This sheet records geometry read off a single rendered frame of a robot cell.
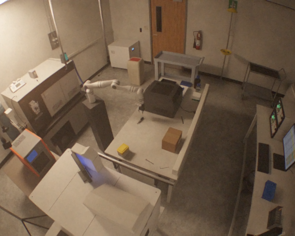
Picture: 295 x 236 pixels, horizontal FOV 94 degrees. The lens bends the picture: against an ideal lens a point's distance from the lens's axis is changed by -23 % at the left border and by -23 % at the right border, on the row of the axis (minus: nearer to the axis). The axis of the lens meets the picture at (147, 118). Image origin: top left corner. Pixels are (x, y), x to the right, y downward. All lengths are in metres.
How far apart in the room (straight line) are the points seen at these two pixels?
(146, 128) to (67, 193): 1.36
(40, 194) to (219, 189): 2.45
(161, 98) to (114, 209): 1.62
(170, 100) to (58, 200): 1.70
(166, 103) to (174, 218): 1.61
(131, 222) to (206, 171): 2.21
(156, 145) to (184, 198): 1.04
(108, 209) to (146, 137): 1.33
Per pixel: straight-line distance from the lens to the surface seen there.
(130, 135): 2.26
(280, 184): 2.30
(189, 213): 2.73
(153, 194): 1.24
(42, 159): 2.48
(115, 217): 1.06
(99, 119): 2.65
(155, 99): 2.34
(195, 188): 2.89
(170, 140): 1.98
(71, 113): 3.34
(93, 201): 1.12
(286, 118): 2.44
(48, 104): 3.03
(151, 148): 2.11
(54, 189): 1.45
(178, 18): 4.97
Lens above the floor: 2.59
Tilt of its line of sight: 44 degrees down
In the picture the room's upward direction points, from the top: 3 degrees counter-clockwise
